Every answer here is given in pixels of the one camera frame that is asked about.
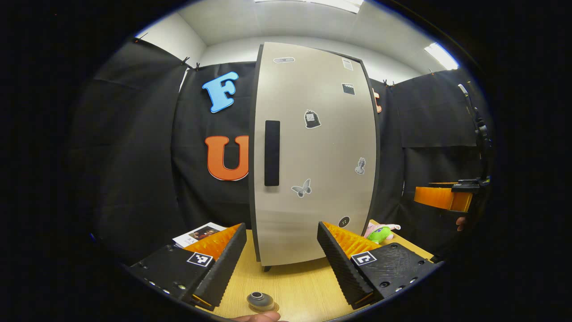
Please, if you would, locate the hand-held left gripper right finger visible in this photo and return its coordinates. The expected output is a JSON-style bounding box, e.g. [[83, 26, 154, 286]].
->
[[317, 221, 443, 310]]

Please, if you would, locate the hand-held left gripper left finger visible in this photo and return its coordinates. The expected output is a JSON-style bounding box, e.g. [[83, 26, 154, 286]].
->
[[127, 223, 248, 311]]

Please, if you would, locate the silver bottle with colourful label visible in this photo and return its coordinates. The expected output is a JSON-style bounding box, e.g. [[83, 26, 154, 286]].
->
[[247, 291, 275, 310]]

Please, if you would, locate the dark grey cabinet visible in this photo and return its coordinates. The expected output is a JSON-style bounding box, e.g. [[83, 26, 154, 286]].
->
[[248, 42, 383, 272]]

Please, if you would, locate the black cabinet door handle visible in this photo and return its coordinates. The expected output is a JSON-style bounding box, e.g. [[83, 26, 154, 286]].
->
[[264, 120, 281, 186]]

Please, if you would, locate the green plush toy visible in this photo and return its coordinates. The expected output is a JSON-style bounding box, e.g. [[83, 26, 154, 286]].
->
[[364, 223, 401, 244]]

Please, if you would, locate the small ceiling light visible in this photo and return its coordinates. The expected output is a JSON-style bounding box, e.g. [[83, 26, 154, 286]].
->
[[424, 42, 459, 71]]

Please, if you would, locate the black backdrop cloth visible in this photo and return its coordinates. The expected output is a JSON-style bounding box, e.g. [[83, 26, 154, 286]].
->
[[71, 38, 492, 264]]

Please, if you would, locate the long ceiling light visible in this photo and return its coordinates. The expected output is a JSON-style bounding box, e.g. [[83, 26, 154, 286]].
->
[[255, 0, 365, 13]]

